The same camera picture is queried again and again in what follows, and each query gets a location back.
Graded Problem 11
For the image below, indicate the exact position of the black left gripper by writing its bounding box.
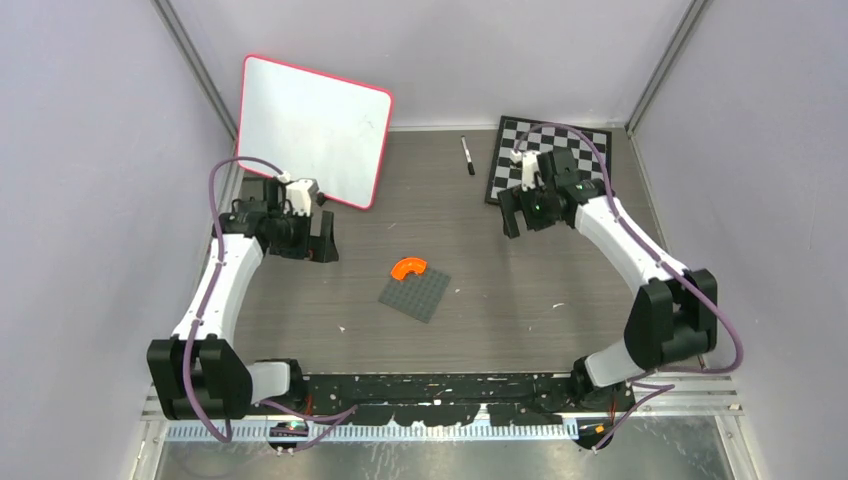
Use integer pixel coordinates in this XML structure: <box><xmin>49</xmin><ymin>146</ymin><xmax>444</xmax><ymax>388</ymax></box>
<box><xmin>269</xmin><ymin>207</ymin><xmax>337</xmax><ymax>263</ymax></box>

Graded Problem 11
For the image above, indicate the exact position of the white marker pen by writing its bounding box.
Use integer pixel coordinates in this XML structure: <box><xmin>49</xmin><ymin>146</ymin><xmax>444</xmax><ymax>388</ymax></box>
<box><xmin>460</xmin><ymin>135</ymin><xmax>476</xmax><ymax>176</ymax></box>

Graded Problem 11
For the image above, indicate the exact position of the white board with pink frame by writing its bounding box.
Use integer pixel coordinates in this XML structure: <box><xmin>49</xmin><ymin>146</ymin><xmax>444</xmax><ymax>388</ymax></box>
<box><xmin>236</xmin><ymin>54</ymin><xmax>394</xmax><ymax>210</ymax></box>

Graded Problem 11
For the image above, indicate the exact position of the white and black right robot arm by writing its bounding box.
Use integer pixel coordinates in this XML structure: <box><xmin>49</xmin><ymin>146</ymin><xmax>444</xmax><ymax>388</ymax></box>
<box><xmin>498</xmin><ymin>149</ymin><xmax>717</xmax><ymax>411</ymax></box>

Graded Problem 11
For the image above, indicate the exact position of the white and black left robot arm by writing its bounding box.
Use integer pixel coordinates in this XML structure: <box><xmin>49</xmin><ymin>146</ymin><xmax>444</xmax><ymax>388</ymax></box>
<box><xmin>146</xmin><ymin>198</ymin><xmax>339</xmax><ymax>420</ymax></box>

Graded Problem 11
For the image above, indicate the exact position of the orange curved pipe piece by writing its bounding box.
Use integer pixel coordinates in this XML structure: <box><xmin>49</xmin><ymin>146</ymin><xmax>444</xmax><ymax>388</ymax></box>
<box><xmin>390</xmin><ymin>257</ymin><xmax>428</xmax><ymax>282</ymax></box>

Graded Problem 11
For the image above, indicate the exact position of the black and white checkerboard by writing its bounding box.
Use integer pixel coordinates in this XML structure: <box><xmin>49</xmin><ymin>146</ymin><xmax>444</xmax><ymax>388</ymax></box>
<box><xmin>484</xmin><ymin>115</ymin><xmax>613</xmax><ymax>207</ymax></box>

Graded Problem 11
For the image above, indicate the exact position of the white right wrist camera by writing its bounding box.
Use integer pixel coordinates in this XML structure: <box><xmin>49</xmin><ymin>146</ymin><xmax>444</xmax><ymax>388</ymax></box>
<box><xmin>510</xmin><ymin>150</ymin><xmax>544</xmax><ymax>191</ymax></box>

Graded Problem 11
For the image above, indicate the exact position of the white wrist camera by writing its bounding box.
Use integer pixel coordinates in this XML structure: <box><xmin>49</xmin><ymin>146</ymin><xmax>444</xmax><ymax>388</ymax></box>
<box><xmin>276</xmin><ymin>171</ymin><xmax>319</xmax><ymax>217</ymax></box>
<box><xmin>510</xmin><ymin>150</ymin><xmax>544</xmax><ymax>191</ymax></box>

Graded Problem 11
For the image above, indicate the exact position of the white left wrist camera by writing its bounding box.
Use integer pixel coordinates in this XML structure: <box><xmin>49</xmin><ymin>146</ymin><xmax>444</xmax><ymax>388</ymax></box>
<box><xmin>276</xmin><ymin>171</ymin><xmax>319</xmax><ymax>217</ymax></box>

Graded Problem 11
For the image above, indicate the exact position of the grey studded base plate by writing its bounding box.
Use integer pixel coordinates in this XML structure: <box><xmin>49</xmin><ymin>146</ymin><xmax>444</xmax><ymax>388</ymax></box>
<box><xmin>378</xmin><ymin>268</ymin><xmax>452</xmax><ymax>323</ymax></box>

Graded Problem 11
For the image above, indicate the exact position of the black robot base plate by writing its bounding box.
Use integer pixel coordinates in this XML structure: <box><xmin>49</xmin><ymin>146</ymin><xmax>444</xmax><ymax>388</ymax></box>
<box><xmin>271</xmin><ymin>372</ymin><xmax>635</xmax><ymax>427</ymax></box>

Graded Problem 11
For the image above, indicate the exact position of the aluminium frame rail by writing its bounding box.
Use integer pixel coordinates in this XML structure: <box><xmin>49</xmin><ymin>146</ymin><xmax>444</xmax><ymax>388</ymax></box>
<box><xmin>140</xmin><ymin>377</ymin><xmax>743</xmax><ymax>444</ymax></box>

